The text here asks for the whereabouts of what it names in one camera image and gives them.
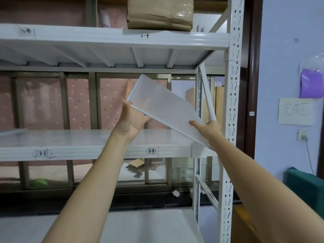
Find person's left hand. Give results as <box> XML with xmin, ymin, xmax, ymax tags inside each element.
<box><xmin>115</xmin><ymin>98</ymin><xmax>152</xmax><ymax>141</ymax></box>

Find person's right hand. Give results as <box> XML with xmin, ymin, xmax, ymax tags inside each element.
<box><xmin>188</xmin><ymin>120</ymin><xmax>223</xmax><ymax>142</ymax></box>

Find white metal shelving rack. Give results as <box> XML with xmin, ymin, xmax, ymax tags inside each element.
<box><xmin>0</xmin><ymin>0</ymin><xmax>245</xmax><ymax>243</ymax></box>

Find person's left forearm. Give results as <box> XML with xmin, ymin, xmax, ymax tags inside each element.
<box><xmin>42</xmin><ymin>129</ymin><xmax>132</xmax><ymax>243</ymax></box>

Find person's right forearm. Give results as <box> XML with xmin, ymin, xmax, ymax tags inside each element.
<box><xmin>207</xmin><ymin>134</ymin><xmax>324</xmax><ymax>243</ymax></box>

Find light wooden wardrobe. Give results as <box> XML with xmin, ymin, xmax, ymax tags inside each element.
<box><xmin>186</xmin><ymin>85</ymin><xmax>225</xmax><ymax>129</ymax></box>

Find flat cardboard pieces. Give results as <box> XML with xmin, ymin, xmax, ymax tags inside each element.
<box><xmin>126</xmin><ymin>158</ymin><xmax>162</xmax><ymax>179</ymax></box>

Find pink dotted curtain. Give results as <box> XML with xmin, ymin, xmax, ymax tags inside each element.
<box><xmin>0</xmin><ymin>2</ymin><xmax>170</xmax><ymax>180</ymax></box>

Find white paper sign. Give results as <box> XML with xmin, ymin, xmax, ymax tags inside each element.
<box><xmin>278</xmin><ymin>98</ymin><xmax>314</xmax><ymax>126</ymax></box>

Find teal green bag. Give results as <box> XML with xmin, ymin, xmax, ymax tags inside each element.
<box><xmin>283</xmin><ymin>166</ymin><xmax>324</xmax><ymax>222</ymax></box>

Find purple paper sheet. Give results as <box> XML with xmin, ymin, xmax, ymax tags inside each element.
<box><xmin>299</xmin><ymin>69</ymin><xmax>324</xmax><ymax>99</ymax></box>

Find small green object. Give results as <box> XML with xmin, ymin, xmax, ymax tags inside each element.
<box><xmin>30</xmin><ymin>179</ymin><xmax>47</xmax><ymax>189</ymax></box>

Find brown paper wrapped package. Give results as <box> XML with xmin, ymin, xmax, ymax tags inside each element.
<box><xmin>126</xmin><ymin>0</ymin><xmax>194</xmax><ymax>32</ymax></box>

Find metal window frame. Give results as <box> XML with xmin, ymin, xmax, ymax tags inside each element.
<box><xmin>0</xmin><ymin>65</ymin><xmax>226</xmax><ymax>200</ymax></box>

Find white power cable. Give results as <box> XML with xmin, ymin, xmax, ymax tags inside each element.
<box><xmin>304</xmin><ymin>138</ymin><xmax>318</xmax><ymax>176</ymax></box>

